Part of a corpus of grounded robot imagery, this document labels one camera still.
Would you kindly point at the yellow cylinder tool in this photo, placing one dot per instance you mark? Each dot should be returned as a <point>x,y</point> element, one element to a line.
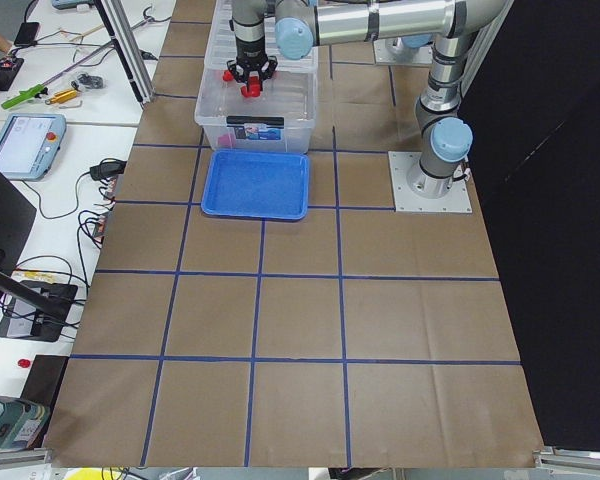
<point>62,96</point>

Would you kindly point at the clear plastic storage box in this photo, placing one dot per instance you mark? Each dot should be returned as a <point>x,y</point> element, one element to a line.
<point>292,96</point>

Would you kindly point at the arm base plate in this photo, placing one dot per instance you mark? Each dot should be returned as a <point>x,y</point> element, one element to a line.
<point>394,52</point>
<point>416,192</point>

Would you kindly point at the green handled tool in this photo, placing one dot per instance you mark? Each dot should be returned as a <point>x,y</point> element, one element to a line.
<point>25,95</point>

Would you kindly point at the blue plastic tray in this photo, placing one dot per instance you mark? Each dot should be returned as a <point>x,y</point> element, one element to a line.
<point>255,184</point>

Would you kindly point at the black monitor stand base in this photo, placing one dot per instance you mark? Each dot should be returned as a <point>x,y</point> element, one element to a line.
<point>24,321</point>

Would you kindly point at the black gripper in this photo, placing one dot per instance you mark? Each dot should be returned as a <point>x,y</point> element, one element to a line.
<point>249,49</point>

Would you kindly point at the black power adapter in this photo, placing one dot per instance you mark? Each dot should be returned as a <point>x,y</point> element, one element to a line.
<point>107,168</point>

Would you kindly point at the teach pendant tablet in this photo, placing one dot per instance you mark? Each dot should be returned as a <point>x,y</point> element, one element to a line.
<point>29,143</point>

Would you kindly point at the aluminium frame post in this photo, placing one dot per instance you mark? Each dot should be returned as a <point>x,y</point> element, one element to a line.
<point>116,23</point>

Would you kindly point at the clear plastic box lid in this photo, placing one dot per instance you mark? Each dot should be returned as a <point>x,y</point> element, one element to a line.
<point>221,45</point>

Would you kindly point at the black box latch handle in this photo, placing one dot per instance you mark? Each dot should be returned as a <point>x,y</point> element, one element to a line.
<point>272,121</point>

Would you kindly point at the black smartphone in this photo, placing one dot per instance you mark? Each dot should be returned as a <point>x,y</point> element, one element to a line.
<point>27,34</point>

